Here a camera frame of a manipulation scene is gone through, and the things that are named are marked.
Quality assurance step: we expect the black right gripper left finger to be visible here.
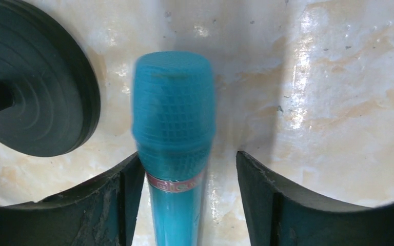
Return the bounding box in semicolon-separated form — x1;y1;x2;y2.
0;154;145;246

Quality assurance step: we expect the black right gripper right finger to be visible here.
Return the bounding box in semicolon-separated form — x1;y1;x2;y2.
236;151;394;246

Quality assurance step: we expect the cyan toy microphone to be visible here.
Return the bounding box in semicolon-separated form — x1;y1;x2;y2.
132;51;216;245

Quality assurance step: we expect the round base clip mic stand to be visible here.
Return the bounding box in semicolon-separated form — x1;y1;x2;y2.
0;1;101;157

